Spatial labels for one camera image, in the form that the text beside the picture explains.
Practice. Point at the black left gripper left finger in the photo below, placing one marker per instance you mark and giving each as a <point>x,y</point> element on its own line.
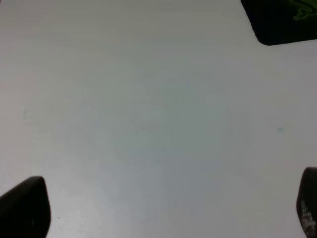
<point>25,210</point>

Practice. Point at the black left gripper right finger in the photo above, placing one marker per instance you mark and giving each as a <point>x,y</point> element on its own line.
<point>306,204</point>

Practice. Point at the black green Razer mouse pad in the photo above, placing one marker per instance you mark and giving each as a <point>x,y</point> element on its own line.
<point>277,22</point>

